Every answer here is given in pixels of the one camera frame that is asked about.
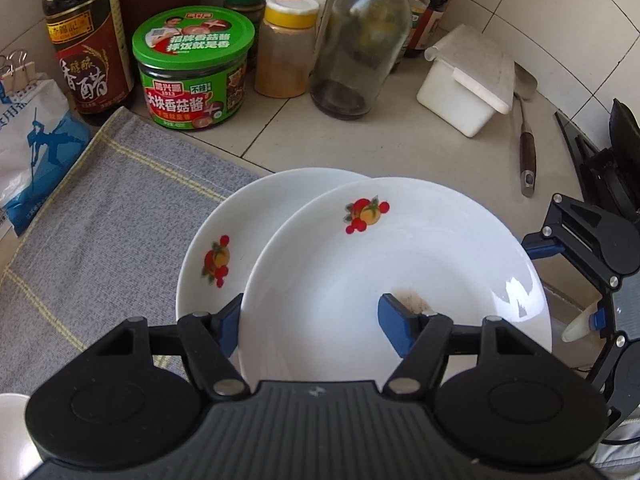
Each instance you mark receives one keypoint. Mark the grey cloth with yellow stripes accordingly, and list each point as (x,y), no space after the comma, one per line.
(100,220)

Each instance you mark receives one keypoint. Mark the clear glass bottle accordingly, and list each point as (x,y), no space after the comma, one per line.
(350,50)

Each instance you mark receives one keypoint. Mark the person's right hand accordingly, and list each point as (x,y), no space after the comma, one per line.
(580,325)

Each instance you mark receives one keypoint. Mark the binder clip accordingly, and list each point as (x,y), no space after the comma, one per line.
(22,72)

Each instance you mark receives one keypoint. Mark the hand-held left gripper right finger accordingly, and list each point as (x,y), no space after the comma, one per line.
(392,320)

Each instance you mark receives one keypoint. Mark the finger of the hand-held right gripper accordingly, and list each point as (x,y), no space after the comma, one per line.
(617,365)
(545,249)

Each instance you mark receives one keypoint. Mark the blue and white salt bag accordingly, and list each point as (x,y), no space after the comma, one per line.
(35,150)

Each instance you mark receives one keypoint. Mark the green lidded sauce jar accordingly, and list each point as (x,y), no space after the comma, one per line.
(192,85)

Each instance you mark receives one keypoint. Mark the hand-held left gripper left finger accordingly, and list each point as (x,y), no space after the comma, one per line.
(230,325)

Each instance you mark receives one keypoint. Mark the white fruit print plate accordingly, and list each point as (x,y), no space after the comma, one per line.
(225,220)
(350,270)

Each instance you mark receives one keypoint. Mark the plain white bowl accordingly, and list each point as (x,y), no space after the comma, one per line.
(12,425)

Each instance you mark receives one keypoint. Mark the dark vinegar bottle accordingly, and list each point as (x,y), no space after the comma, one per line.
(85,60)

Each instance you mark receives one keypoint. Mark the red label sauce bottle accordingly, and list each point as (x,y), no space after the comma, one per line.
(415,20)

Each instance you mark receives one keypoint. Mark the yellow lidded spice jar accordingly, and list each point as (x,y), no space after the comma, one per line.
(282,60)

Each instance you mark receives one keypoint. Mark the white plastic lidded container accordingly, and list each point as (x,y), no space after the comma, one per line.
(460,90)

